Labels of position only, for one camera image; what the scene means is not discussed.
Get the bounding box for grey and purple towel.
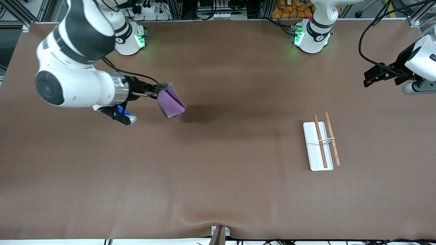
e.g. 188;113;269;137
157;83;186;119

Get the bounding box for white rack with wooden rods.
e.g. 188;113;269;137
302;112;341;172

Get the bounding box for brown table cover mat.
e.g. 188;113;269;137
0;20;436;240

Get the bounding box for white power strip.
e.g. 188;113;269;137
135;0;165;15

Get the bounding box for orange bag pile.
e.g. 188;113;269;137
271;0;314;19

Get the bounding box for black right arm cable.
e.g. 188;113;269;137
102;57;161;99

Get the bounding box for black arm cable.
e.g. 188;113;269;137
358;0;436;70
102;57;161;99

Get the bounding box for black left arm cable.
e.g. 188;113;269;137
358;0;436;70

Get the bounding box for aluminium frame rail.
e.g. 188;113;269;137
20;0;52;33
407;0;436;28

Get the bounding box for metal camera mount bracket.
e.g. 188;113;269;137
208;225;231;245

